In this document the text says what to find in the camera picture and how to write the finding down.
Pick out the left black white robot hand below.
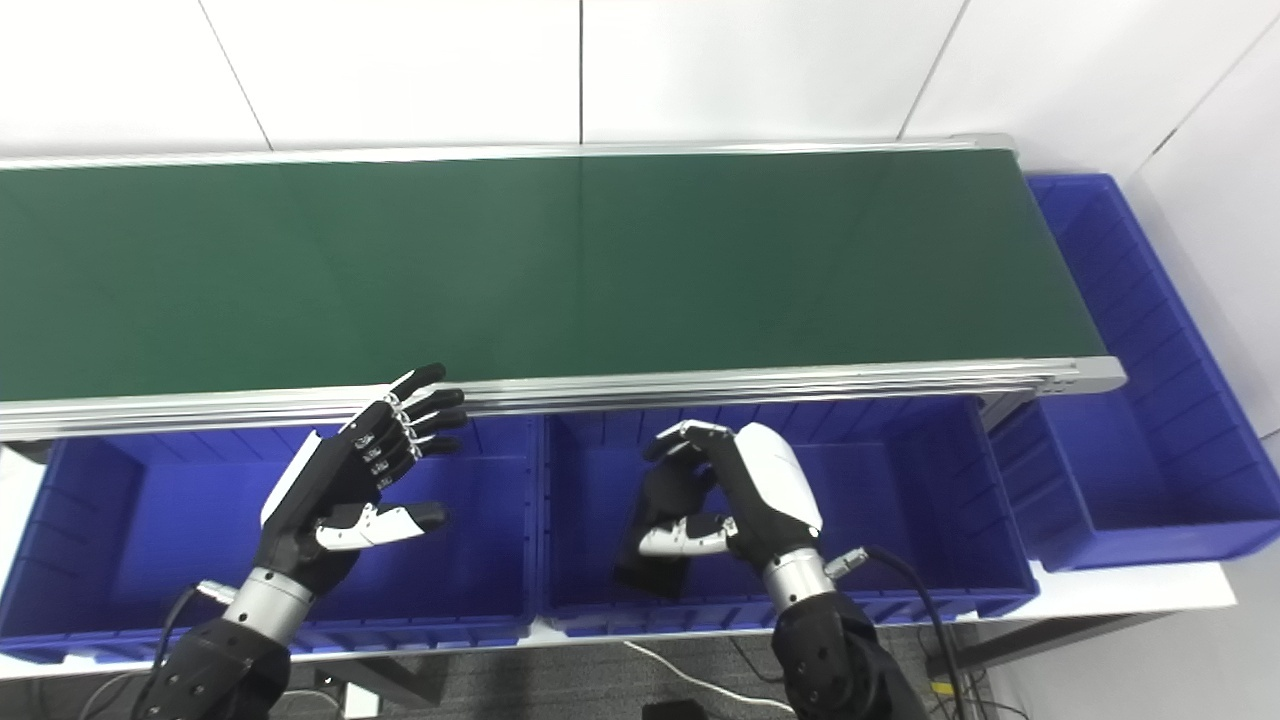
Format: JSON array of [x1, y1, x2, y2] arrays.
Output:
[[255, 363, 469, 596]]

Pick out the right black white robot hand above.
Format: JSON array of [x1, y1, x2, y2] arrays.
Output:
[[637, 420, 824, 581]]

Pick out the black cylinder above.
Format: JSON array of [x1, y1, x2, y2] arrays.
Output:
[[613, 455, 723, 601]]

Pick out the blue plastic bin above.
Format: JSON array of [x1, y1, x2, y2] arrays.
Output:
[[0, 415, 547, 664], [538, 395, 1041, 639], [988, 173, 1280, 573]]

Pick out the aluminium conveyor leg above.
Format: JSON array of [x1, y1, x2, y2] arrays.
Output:
[[980, 392, 1037, 433]]

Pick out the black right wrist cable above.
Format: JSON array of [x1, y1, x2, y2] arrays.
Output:
[[825, 545, 967, 720]]

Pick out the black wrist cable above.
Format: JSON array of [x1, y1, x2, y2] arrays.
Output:
[[155, 580, 237, 693], [825, 545, 967, 720]]

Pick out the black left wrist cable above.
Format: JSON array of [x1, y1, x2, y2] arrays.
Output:
[[155, 580, 237, 693]]

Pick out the white floor cable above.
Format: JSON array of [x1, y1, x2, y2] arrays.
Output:
[[622, 640, 797, 717]]

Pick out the green conveyor belt aluminium frame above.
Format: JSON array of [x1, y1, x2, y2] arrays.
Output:
[[0, 133, 1128, 441]]

